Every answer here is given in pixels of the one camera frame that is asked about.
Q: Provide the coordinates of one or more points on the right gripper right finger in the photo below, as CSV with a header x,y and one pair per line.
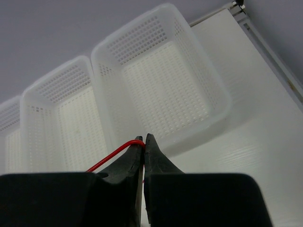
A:
x,y
176,199

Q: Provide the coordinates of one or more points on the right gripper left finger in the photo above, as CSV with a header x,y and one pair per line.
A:
x,y
108,194

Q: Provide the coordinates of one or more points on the middle white plastic basket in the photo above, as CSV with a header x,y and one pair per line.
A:
x,y
61,130

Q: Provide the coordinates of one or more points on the white plastic basket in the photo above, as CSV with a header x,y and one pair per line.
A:
x,y
10,140
61,130
153,76

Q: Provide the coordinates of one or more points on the left white plastic basket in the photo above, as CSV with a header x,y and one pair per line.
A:
x,y
10,140

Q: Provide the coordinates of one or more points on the right white plastic basket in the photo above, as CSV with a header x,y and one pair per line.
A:
x,y
153,76

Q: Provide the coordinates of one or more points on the aluminium frame rail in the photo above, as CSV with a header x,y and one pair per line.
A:
x,y
276,29

